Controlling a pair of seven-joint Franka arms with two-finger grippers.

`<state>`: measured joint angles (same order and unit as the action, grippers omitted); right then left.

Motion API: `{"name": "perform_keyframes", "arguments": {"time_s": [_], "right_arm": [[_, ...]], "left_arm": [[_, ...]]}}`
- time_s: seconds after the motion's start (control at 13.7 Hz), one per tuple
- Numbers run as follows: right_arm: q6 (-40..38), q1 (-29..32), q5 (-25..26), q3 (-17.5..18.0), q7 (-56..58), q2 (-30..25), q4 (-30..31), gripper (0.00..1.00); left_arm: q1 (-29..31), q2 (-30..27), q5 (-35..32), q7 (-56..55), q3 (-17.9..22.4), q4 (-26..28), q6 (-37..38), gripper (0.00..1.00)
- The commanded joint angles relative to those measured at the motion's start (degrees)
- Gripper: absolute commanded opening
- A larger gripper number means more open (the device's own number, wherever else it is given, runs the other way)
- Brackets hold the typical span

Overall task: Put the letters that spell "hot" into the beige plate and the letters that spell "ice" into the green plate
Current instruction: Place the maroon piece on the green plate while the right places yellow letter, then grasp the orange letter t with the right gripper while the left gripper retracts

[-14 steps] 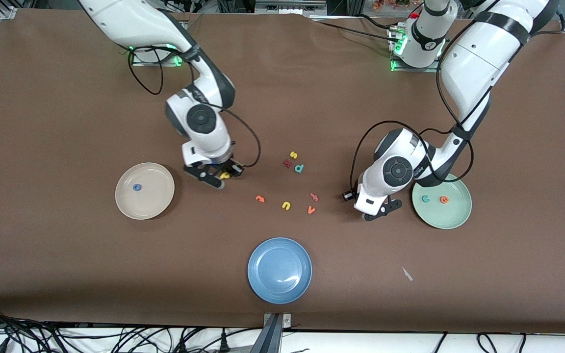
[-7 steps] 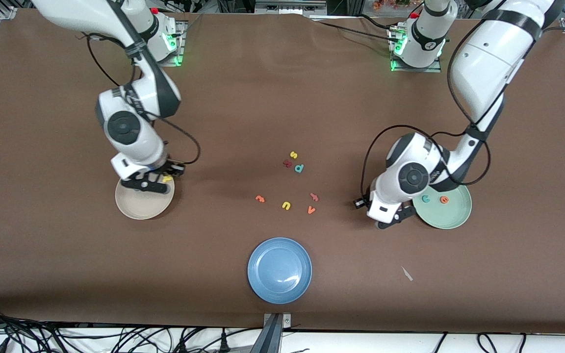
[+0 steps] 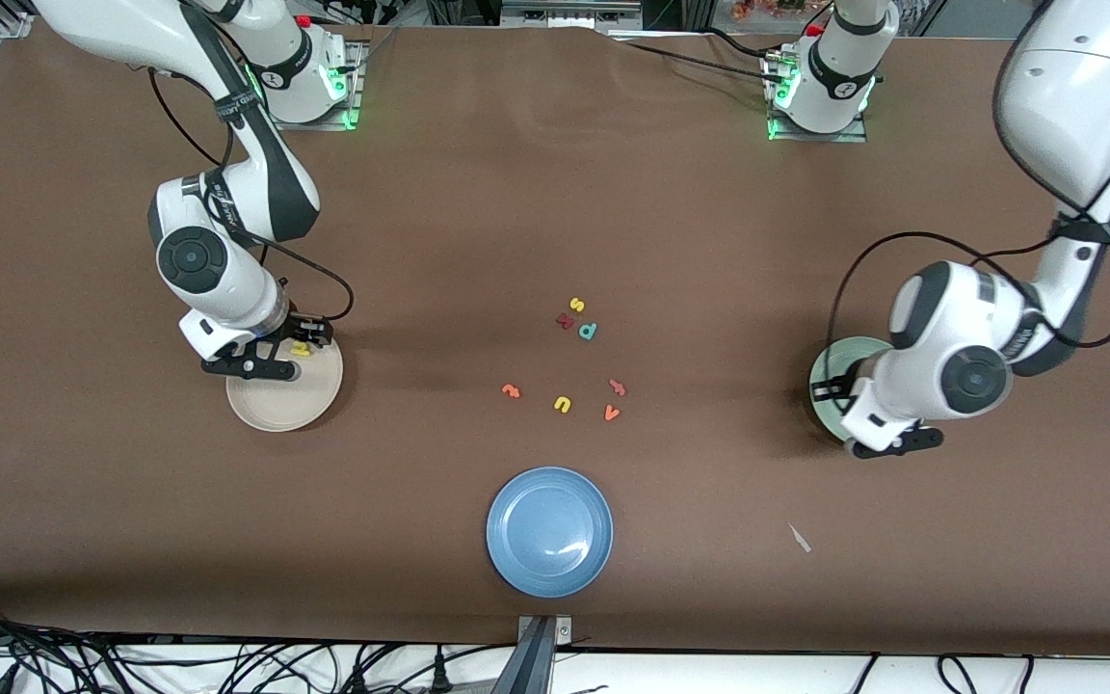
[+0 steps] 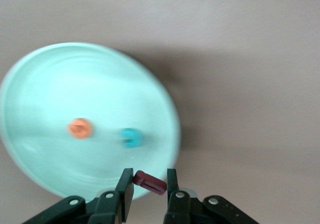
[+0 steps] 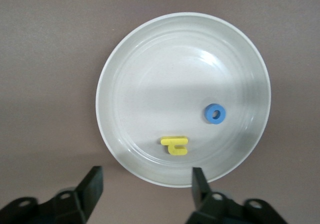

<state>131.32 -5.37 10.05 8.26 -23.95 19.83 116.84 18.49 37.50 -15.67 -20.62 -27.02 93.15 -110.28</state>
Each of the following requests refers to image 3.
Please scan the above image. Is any green plate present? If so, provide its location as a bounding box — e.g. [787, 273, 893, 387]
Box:
[808, 336, 893, 446]

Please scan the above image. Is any beige brown plate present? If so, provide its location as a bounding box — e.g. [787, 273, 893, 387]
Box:
[226, 323, 344, 432]

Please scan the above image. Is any brown table cover sheet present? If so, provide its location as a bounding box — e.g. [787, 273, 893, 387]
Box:
[0, 19, 1110, 658]

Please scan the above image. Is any blue plate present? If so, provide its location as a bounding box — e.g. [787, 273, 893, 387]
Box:
[486, 467, 614, 599]

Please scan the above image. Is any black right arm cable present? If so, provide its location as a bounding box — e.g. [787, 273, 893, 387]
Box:
[147, 58, 357, 325]

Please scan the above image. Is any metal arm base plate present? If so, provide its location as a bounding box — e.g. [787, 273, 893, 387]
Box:
[765, 53, 870, 145]
[259, 39, 365, 132]

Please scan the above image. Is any black base cable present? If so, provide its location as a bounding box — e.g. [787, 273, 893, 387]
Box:
[613, 37, 776, 83]
[700, 24, 792, 59]

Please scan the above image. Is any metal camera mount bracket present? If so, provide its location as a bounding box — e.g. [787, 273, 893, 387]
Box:
[515, 614, 575, 694]

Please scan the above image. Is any aluminium frame with sockets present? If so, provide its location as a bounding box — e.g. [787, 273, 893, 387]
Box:
[500, 0, 643, 28]

